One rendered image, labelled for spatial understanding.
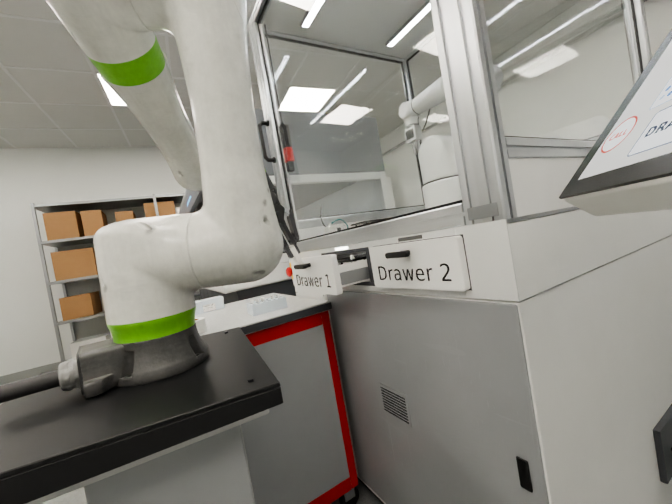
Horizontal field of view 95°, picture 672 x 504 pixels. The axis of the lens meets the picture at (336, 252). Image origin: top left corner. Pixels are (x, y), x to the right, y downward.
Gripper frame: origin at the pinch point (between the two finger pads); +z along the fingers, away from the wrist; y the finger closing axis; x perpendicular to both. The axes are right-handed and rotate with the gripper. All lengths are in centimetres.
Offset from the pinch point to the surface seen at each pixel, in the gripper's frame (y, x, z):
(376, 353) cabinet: -2.6, 12.8, 36.3
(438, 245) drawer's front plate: -11.5, 44.4, 6.9
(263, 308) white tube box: 13.0, -17.0, 12.4
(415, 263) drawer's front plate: -10.3, 37.0, 10.2
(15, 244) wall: 143, -432, -126
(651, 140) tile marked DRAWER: -3, 80, -5
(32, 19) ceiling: 11, -183, -203
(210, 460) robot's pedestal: 42, 38, 13
